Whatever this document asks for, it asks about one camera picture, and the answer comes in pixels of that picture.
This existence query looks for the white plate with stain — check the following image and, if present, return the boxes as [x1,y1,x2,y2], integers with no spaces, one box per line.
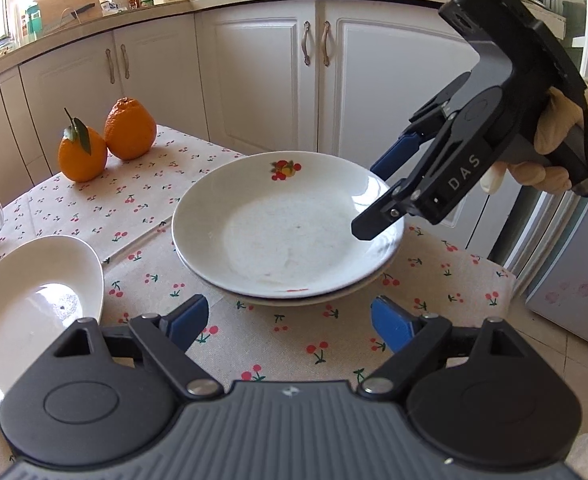
[202,234,403,308]

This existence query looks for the white kitchen cabinets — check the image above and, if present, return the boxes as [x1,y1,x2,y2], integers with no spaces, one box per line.
[0,0,568,252]

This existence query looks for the right gloved hand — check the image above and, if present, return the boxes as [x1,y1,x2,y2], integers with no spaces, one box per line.
[480,76,588,194]

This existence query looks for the orange with leaf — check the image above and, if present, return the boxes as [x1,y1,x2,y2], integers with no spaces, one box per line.
[57,110,107,183]

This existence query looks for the bumpy orange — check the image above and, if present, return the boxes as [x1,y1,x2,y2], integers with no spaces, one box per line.
[104,98,157,162]

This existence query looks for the wooden cutting board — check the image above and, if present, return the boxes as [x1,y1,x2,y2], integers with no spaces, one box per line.
[34,0,103,36]

